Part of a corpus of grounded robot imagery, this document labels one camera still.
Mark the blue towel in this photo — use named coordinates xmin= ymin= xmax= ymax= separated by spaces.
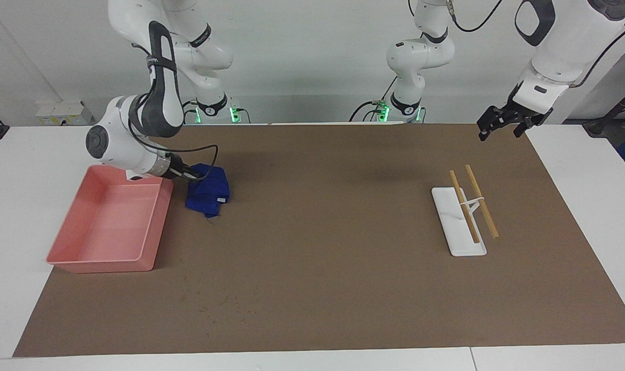
xmin=185 ymin=163 xmax=231 ymax=218

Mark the wooden rack rod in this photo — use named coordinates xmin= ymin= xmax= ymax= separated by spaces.
xmin=449 ymin=170 xmax=481 ymax=244
xmin=465 ymin=164 xmax=499 ymax=239

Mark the pink plastic bin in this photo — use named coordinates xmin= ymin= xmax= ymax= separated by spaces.
xmin=45 ymin=163 xmax=174 ymax=274

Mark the black tripod stand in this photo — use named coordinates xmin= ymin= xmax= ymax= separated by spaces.
xmin=583 ymin=81 xmax=625 ymax=138

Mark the brown table mat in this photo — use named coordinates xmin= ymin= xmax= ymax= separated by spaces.
xmin=12 ymin=123 xmax=625 ymax=358

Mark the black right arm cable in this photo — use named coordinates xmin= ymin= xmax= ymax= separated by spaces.
xmin=129 ymin=44 xmax=219 ymax=181

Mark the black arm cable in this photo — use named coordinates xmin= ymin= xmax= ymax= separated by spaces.
xmin=129 ymin=44 xmax=219 ymax=181
xmin=446 ymin=0 xmax=625 ymax=89

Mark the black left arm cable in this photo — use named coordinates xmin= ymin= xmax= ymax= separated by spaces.
xmin=446 ymin=0 xmax=625 ymax=89

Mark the white wall socket box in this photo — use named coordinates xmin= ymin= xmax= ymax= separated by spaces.
xmin=36 ymin=100 xmax=92 ymax=126

